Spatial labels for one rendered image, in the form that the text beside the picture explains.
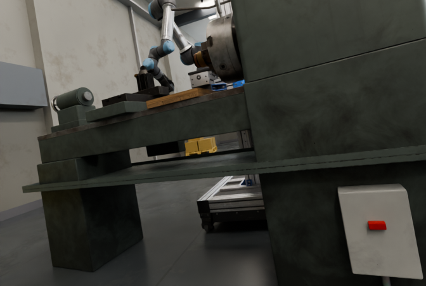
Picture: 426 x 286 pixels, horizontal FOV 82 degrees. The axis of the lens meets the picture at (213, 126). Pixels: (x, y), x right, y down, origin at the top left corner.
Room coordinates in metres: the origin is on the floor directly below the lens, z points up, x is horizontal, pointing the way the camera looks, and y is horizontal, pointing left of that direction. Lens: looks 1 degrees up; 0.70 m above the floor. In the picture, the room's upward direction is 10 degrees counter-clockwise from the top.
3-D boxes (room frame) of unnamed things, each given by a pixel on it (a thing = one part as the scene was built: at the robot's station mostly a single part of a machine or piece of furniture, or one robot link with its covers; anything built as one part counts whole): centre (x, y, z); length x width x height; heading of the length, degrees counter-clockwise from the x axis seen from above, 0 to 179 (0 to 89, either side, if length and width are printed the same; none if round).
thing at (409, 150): (1.37, 0.17, 0.55); 2.10 x 0.60 x 0.02; 64
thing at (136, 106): (1.53, 0.44, 0.89); 0.53 x 0.30 x 0.06; 154
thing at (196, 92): (1.33, 0.10, 0.88); 0.36 x 0.30 x 0.04; 154
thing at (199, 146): (8.55, 0.50, 0.41); 1.46 x 1.11 x 0.82; 162
